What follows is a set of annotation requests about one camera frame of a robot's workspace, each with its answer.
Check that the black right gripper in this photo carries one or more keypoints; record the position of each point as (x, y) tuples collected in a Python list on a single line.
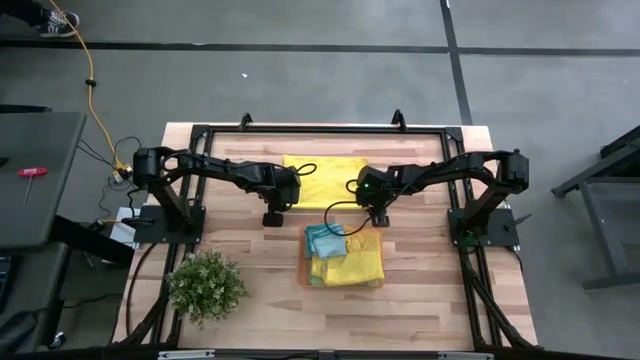
[(377, 187)]

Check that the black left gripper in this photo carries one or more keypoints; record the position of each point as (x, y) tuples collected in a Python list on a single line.
[(285, 187)]

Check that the yellow microfiber towel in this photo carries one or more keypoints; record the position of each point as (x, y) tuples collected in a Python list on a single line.
[(327, 180), (350, 267), (365, 239)]

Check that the orange translucent plastic bin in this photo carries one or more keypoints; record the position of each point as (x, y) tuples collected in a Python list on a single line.
[(301, 267)]

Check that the blue microfiber towel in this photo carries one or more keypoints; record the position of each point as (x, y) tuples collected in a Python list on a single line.
[(327, 242)]

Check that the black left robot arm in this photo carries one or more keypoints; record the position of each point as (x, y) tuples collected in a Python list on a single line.
[(210, 167)]

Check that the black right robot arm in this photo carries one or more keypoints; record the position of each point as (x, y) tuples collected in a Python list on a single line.
[(465, 170)]

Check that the small green potted plant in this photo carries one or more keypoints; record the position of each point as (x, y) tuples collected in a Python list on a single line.
[(206, 287)]

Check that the white paper sheet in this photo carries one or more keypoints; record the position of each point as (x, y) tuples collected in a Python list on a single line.
[(120, 232)]

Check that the dark grey side table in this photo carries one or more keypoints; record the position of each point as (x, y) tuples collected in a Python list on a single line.
[(35, 175)]

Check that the black caster wheel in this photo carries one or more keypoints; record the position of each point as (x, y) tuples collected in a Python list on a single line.
[(56, 340)]

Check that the person's shoe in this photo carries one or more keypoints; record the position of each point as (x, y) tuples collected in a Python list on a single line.
[(57, 26)]

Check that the person's leg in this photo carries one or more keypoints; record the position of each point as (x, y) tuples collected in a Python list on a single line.
[(20, 9)]

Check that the black table rail frame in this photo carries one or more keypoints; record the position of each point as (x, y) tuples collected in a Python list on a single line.
[(325, 129)]

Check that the grey metal table frame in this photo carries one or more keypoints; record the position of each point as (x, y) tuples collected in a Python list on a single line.
[(605, 210)]

